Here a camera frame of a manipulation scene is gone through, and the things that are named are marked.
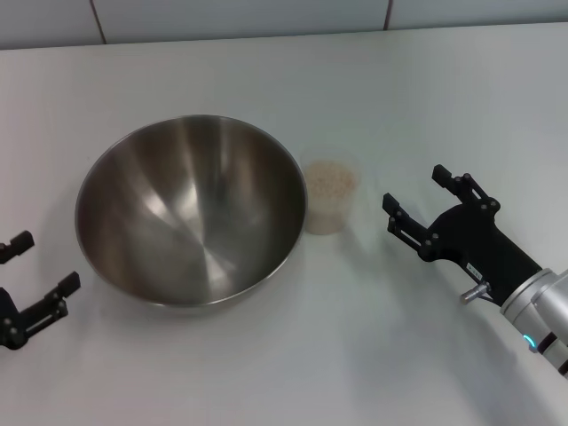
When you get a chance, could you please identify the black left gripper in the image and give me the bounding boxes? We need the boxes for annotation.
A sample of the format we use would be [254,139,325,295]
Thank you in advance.
[0,229,82,351]

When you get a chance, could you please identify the right gripper cable with plug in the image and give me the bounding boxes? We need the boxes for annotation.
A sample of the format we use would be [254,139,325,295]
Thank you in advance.
[459,282,505,308]

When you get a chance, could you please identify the stainless steel mixing bowl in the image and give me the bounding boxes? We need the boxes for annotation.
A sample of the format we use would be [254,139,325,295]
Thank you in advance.
[74,114,310,317]

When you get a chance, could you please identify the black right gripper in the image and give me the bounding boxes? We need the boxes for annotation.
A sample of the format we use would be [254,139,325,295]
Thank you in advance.
[382,163,543,307]

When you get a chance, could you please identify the clear plastic cup of grains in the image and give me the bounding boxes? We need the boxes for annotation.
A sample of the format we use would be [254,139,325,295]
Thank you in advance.
[305,160,359,234]

